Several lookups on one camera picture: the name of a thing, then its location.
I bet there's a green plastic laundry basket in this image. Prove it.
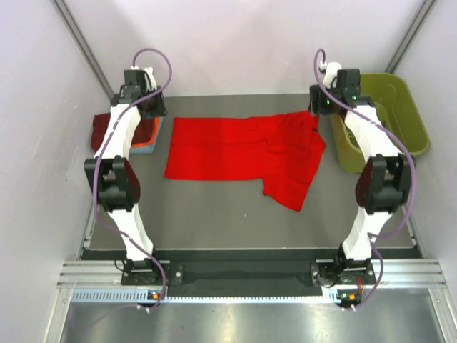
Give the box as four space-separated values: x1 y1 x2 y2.
330 73 431 174

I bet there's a dark red folded shirt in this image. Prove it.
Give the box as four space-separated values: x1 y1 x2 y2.
91 113 156 152

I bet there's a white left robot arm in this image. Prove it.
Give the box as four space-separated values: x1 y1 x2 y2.
84 66 166 285

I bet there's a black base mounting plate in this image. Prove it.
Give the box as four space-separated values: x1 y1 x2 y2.
121 260 375 286

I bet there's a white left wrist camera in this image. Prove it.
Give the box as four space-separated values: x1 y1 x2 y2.
130 66 157 91

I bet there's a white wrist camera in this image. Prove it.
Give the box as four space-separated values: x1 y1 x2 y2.
318 61 342 89
130 66 157 91

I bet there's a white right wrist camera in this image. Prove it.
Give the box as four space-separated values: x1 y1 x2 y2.
318 61 342 89

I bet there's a slotted cable duct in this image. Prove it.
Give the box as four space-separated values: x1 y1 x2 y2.
71 289 358 304

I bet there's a red t shirt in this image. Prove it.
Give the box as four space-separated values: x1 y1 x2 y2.
164 111 326 212

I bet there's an orange folded shirt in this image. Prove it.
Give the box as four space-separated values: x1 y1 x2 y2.
131 117 162 148

